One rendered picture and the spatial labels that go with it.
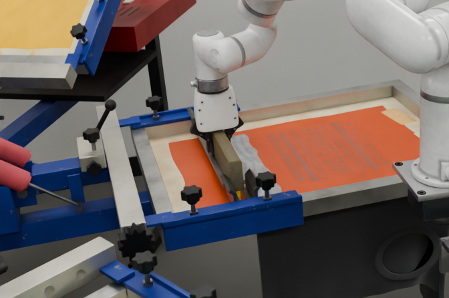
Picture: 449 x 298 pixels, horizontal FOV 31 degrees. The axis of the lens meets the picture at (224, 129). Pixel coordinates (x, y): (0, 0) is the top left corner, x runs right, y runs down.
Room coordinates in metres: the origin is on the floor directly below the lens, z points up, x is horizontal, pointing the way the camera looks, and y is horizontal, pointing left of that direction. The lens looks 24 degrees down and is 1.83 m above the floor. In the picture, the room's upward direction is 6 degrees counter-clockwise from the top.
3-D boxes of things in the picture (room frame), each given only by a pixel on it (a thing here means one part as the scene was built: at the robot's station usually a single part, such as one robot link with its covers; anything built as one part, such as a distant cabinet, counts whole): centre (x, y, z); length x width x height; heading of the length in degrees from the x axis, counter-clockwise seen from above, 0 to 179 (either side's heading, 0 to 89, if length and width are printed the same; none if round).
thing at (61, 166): (1.69, 0.37, 1.02); 0.17 x 0.06 x 0.05; 100
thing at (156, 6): (2.94, 0.38, 1.06); 0.61 x 0.46 x 0.12; 160
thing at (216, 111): (1.76, 0.02, 1.12); 0.10 x 0.08 x 0.11; 100
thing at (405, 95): (1.79, -0.18, 0.97); 0.79 x 0.58 x 0.04; 100
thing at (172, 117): (2.02, 0.10, 0.98); 0.30 x 0.05 x 0.07; 100
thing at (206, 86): (1.76, 0.02, 1.18); 0.09 x 0.07 x 0.03; 100
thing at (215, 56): (1.72, 0.00, 1.25); 0.15 x 0.10 x 0.11; 41
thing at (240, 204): (1.48, 0.00, 0.98); 0.30 x 0.05 x 0.07; 100
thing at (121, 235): (1.36, 0.20, 1.02); 0.07 x 0.06 x 0.07; 100
